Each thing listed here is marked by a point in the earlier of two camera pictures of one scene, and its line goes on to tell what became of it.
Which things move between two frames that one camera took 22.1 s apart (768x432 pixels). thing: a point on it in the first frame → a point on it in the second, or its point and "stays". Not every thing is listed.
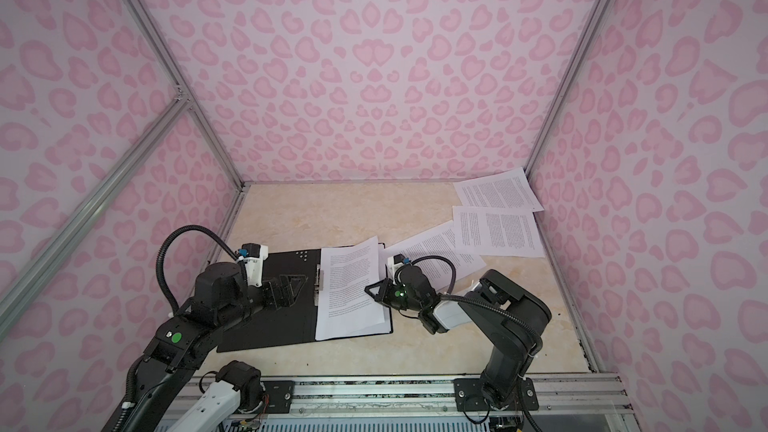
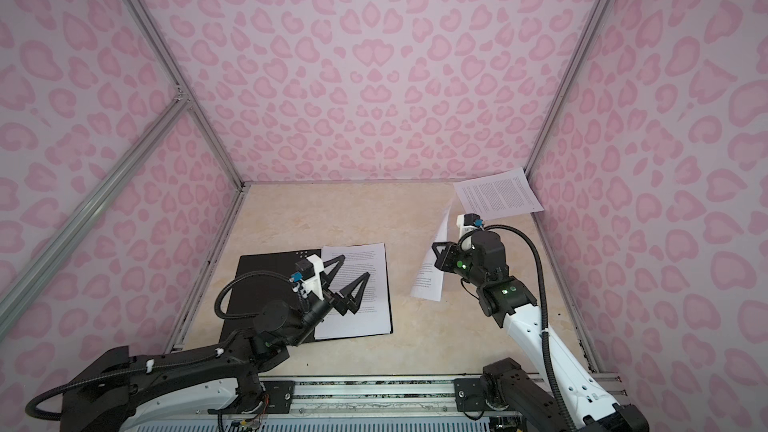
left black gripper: (288, 296) → (343, 302)
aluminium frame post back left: (160, 50) stays
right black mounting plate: (468, 396) stays
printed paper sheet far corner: (507, 190) stays
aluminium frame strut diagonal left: (20, 295) stays
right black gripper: (383, 285) → (445, 261)
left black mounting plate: (280, 394) stays
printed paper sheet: (440, 240) → (373, 315)
